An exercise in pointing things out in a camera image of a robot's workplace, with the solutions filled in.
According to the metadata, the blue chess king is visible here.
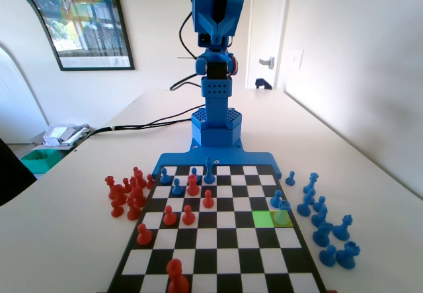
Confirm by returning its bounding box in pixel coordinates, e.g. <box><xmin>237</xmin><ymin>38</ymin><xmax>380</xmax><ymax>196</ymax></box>
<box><xmin>203</xmin><ymin>156</ymin><xmax>215</xmax><ymax>185</ymax></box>

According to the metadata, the blue chess queen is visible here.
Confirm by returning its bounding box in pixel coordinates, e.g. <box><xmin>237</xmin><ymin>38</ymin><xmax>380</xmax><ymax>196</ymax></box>
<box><xmin>305</xmin><ymin>172</ymin><xmax>321</xmax><ymax>194</ymax></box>
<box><xmin>332</xmin><ymin>214</ymin><xmax>354</xmax><ymax>242</ymax></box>

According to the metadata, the blue chess bishop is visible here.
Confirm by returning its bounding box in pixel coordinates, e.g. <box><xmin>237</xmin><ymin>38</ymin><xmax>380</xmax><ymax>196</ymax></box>
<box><xmin>311</xmin><ymin>205</ymin><xmax>328</xmax><ymax>228</ymax></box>
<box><xmin>303</xmin><ymin>188</ymin><xmax>317</xmax><ymax>207</ymax></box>

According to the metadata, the blue chess knight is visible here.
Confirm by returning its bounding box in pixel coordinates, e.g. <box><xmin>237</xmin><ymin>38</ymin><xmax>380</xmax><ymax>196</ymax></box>
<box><xmin>312</xmin><ymin>222</ymin><xmax>334</xmax><ymax>246</ymax></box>

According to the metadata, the blue plastic part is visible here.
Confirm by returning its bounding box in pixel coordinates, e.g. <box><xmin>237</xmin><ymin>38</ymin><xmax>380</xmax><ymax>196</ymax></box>
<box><xmin>335</xmin><ymin>241</ymin><xmax>361</xmax><ymax>270</ymax></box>

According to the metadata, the white door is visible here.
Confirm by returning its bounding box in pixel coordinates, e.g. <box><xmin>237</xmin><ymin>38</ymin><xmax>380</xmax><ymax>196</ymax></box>
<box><xmin>247</xmin><ymin>0</ymin><xmax>290</xmax><ymax>90</ymax></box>

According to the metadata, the black framed picture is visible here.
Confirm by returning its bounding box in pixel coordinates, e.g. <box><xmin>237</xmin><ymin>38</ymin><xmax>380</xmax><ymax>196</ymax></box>
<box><xmin>32</xmin><ymin>0</ymin><xmax>135</xmax><ymax>71</ymax></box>

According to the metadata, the white arched panel dark rim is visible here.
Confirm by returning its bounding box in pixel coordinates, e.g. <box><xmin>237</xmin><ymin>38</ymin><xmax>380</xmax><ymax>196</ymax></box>
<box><xmin>0</xmin><ymin>0</ymin><xmax>67</xmax><ymax>132</ymax></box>

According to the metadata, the black white chessboard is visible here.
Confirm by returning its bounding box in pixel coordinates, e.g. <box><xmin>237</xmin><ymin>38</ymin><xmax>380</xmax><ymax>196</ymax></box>
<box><xmin>106</xmin><ymin>164</ymin><xmax>328</xmax><ymax>293</ymax></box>

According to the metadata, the green box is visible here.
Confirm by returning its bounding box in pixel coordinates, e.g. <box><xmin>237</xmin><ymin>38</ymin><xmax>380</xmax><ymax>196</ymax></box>
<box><xmin>21</xmin><ymin>149</ymin><xmax>59</xmax><ymax>175</ymax></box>

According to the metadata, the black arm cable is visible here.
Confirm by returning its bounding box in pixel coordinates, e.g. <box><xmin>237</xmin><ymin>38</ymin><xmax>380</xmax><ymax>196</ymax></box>
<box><xmin>169</xmin><ymin>10</ymin><xmax>203</xmax><ymax>91</ymax></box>

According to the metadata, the silver door handle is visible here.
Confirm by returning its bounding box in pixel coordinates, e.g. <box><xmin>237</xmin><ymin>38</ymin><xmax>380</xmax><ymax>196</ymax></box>
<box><xmin>258</xmin><ymin>56</ymin><xmax>276</xmax><ymax>71</ymax></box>

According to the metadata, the black table cable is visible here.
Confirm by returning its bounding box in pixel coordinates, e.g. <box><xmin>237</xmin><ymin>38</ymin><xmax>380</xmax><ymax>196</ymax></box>
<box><xmin>74</xmin><ymin>117</ymin><xmax>194</xmax><ymax>148</ymax></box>
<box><xmin>74</xmin><ymin>105</ymin><xmax>208</xmax><ymax>148</ymax></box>

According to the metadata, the blue base plate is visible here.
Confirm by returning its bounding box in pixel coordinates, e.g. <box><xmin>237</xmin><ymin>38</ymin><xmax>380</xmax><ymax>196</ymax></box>
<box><xmin>152</xmin><ymin>139</ymin><xmax>282</xmax><ymax>180</ymax></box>

